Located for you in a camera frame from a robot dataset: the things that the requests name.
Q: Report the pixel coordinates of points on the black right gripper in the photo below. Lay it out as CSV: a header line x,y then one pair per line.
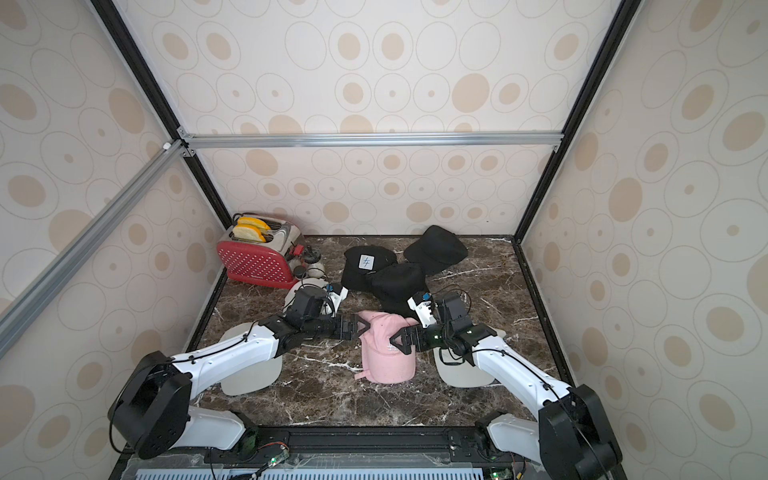
x,y
414,339

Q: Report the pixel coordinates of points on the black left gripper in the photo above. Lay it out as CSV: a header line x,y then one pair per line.
x,y
352,331

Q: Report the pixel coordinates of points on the pink cap with logo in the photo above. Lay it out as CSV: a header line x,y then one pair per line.
x,y
382,362

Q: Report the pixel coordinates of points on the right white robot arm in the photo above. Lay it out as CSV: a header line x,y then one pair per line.
x,y
570,436

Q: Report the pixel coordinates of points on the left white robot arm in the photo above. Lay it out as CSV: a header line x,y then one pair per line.
x,y
153,411

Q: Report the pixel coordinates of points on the black cap middle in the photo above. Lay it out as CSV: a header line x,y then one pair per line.
x,y
395,284

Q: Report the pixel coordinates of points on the beige Colorado cap right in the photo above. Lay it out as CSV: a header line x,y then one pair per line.
x,y
458,372

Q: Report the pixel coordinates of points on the beige colorado cap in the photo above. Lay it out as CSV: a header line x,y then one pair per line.
x,y
253,378
458,372

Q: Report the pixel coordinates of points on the black cap white patch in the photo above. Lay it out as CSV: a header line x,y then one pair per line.
x,y
361,262

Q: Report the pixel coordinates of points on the spice jar black lid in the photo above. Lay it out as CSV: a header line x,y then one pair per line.
x,y
299,272

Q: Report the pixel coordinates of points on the black cap rear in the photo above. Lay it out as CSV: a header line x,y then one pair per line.
x,y
436,250

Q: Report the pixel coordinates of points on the red polka dot toaster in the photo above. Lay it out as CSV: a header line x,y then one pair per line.
x,y
267,264

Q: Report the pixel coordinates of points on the beige Colorado cap left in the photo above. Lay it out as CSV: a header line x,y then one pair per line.
x,y
253,378

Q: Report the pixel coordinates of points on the yellow toast slices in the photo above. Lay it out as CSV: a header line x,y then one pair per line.
x,y
251,229

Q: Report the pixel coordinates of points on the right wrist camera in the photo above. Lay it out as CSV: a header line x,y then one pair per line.
x,y
422,305

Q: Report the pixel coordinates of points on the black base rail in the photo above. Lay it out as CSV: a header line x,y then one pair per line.
x,y
371,453

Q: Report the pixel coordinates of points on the horizontal aluminium frame bar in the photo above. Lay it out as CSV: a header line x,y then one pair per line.
x,y
360,140

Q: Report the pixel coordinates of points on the left aluminium frame bar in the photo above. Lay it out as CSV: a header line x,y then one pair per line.
x,y
27,307

